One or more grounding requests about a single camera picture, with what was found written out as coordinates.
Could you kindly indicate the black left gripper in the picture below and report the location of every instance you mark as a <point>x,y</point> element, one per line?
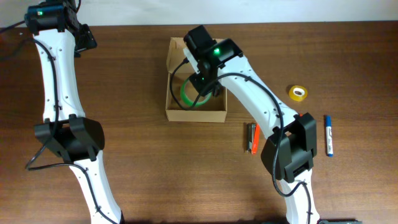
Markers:
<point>87,39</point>

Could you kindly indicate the blue white marker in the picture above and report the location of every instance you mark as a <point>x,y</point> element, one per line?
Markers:
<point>329,137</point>

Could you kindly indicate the red black stapler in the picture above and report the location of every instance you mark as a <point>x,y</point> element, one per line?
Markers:
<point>253,132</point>

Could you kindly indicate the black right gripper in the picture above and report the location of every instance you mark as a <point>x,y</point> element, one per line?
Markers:
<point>198,82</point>

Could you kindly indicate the small yellow tape roll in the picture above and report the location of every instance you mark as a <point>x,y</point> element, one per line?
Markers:
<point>298,93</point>

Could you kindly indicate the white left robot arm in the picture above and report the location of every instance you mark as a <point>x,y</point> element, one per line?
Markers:
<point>65,130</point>

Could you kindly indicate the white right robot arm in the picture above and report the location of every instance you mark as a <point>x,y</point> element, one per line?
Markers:
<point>291,138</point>

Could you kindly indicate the green tape roll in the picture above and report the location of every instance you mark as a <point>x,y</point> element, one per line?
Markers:
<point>186,96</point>

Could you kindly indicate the brown cardboard box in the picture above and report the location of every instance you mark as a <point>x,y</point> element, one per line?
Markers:
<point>213,111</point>

